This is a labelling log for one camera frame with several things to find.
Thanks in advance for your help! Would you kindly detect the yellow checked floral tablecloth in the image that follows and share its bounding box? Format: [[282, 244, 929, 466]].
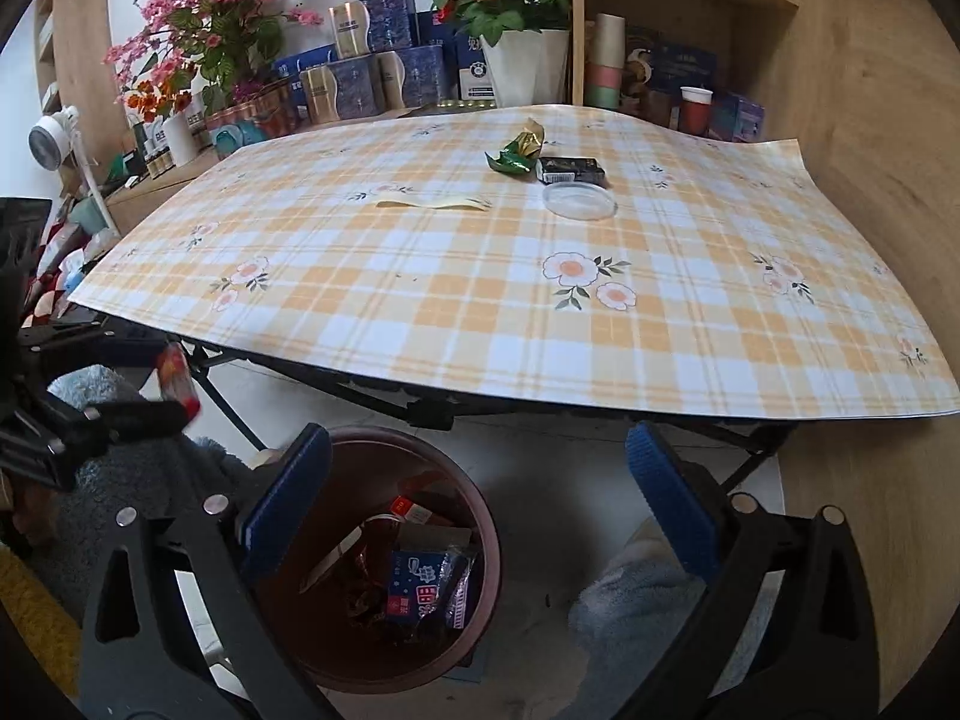
[[67, 103, 960, 417]]

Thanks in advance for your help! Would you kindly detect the dark blue picture box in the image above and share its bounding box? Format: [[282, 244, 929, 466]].
[[626, 26, 717, 117]]

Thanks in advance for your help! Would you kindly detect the orange flower bouquet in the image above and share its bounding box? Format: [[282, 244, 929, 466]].
[[124, 79, 194, 125]]

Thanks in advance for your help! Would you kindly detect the small red packet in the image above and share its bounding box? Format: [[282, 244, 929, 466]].
[[154, 341, 203, 421]]

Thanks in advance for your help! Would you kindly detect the blue silver gift box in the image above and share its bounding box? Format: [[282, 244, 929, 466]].
[[377, 45, 445, 110], [300, 58, 383, 122], [328, 0, 419, 59]]

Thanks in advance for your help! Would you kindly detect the white desk fan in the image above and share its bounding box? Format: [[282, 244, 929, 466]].
[[28, 106, 121, 237]]

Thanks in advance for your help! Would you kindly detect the white faceted vase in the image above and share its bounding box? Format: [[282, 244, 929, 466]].
[[480, 28, 571, 110]]

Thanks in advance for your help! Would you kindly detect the scalloped flower basket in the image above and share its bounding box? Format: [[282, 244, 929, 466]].
[[206, 86, 301, 158]]

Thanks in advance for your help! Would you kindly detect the red foil packet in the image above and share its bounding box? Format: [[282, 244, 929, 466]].
[[345, 547, 406, 642]]

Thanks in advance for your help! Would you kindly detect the row of small brown bottles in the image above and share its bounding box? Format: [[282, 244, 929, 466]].
[[135, 136, 215, 179]]

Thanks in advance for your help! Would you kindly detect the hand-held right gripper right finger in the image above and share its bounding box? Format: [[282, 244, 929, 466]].
[[622, 421, 880, 720]]

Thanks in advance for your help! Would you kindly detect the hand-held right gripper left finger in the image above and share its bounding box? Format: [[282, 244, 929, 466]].
[[79, 424, 333, 720]]

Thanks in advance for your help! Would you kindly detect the white blue labelled box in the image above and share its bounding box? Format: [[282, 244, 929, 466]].
[[454, 34, 496, 102]]

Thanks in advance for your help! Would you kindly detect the pink blossom bouquet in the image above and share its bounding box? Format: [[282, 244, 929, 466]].
[[105, 0, 323, 115]]

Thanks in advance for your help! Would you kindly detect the small blue box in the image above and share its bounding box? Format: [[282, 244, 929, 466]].
[[709, 90, 766, 143]]

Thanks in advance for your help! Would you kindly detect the red white checked blanket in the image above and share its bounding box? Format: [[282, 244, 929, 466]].
[[22, 221, 113, 327]]

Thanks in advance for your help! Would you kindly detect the brown plastic bin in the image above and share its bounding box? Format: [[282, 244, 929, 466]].
[[238, 426, 503, 695]]

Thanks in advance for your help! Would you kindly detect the yellow paper strip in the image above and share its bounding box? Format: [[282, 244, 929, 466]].
[[375, 195, 492, 212]]

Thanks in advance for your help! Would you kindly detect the green gold foil wrapper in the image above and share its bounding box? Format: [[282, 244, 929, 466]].
[[484, 118, 548, 175]]

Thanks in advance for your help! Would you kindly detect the clear round lid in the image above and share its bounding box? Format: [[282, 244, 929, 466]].
[[541, 184, 620, 222]]

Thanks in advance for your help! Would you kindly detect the red cup white lid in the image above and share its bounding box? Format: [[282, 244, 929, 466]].
[[680, 86, 712, 137]]

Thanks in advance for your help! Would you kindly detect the person's right leg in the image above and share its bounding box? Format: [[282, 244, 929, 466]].
[[566, 517, 781, 720]]

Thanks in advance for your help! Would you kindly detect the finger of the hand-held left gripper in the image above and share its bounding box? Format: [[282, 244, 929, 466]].
[[22, 324, 170, 361], [45, 396, 192, 452]]

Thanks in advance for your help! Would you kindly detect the blue red snack packet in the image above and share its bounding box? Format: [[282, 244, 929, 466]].
[[386, 546, 473, 627]]

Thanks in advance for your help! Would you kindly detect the small black box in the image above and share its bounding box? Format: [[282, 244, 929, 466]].
[[536, 156, 607, 187]]

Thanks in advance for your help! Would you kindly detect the blue cardboard carton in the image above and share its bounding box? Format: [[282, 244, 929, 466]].
[[271, 45, 338, 85]]

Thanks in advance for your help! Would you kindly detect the white slim vase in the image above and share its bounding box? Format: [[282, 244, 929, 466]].
[[161, 114, 197, 167]]

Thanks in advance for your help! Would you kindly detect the person's leg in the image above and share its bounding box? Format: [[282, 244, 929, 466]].
[[30, 364, 260, 616], [566, 517, 781, 720]]

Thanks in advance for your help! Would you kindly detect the person's left forearm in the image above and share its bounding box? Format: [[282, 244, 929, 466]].
[[0, 540, 80, 683]]

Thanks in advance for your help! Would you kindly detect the stack of pastel cups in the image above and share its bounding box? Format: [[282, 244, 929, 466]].
[[583, 13, 627, 110]]

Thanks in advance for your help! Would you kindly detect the person's left leg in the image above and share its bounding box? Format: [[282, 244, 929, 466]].
[[30, 364, 260, 616]]

